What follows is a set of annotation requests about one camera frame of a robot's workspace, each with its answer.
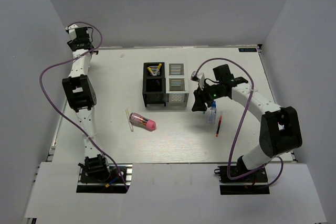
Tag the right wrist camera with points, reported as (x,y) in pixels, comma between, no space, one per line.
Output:
(198,77)

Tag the pale green capped white marker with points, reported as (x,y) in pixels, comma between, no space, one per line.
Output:
(129,121)

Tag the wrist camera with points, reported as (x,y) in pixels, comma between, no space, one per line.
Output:
(198,77)
(71,29)

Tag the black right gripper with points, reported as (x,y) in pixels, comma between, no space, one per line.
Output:
(201,98)

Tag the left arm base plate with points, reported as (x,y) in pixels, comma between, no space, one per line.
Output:
(111,183)

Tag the red orange pen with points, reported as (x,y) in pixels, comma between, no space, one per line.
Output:
(219,123)

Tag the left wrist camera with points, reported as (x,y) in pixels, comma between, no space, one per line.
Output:
(71,29)

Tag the pink marker set bottle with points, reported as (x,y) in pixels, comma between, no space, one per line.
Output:
(141,121)

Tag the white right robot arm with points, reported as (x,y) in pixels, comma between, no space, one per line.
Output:
(279,126)

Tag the white slotted organizer box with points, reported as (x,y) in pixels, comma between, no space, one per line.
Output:
(176,85)

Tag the black slotted organizer box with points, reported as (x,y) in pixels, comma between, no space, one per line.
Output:
(154,87)

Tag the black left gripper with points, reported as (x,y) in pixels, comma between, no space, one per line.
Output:
(72,42)

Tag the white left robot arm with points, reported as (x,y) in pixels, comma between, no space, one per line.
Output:
(82,99)

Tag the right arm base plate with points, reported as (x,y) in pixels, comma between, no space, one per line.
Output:
(253,184)

